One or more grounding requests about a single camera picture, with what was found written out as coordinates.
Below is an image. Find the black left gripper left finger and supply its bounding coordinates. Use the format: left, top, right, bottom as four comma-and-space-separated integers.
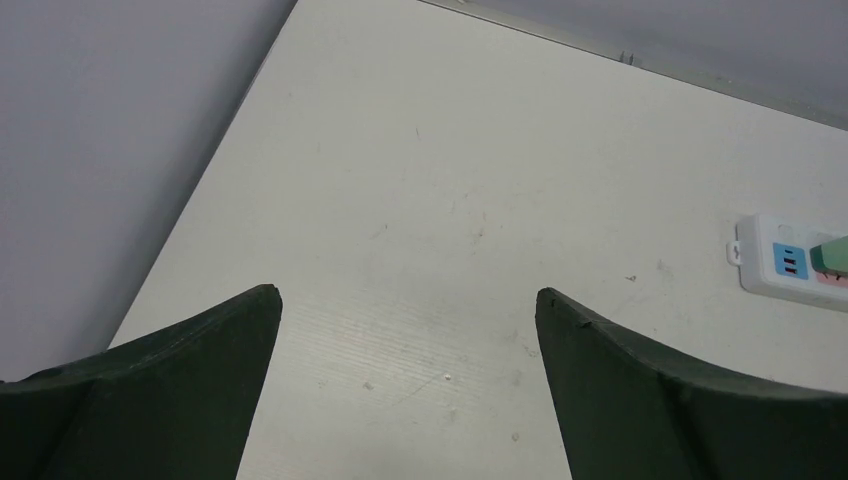
1, 284, 283, 479

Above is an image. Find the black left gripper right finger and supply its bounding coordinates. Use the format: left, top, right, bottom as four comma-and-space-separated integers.
535, 288, 847, 479

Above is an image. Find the green cube plug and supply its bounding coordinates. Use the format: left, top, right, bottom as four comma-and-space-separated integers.
810, 236, 848, 277

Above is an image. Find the white long power strip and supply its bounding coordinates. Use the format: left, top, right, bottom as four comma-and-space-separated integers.
726, 214, 847, 312

